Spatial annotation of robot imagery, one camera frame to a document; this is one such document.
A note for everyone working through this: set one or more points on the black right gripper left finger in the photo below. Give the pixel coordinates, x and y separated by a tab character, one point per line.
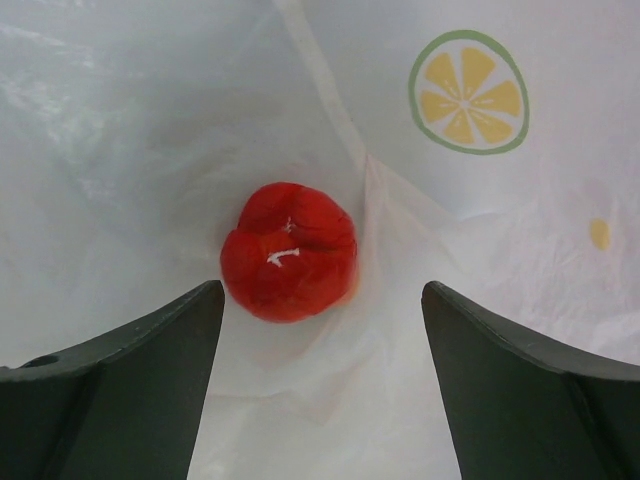
124	405

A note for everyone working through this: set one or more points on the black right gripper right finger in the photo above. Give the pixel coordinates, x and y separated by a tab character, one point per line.
521	405

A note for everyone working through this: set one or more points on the red fake strawberry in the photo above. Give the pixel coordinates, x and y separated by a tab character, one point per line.
293	254

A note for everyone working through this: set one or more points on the white plastic bag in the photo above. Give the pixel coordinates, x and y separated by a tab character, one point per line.
132	133

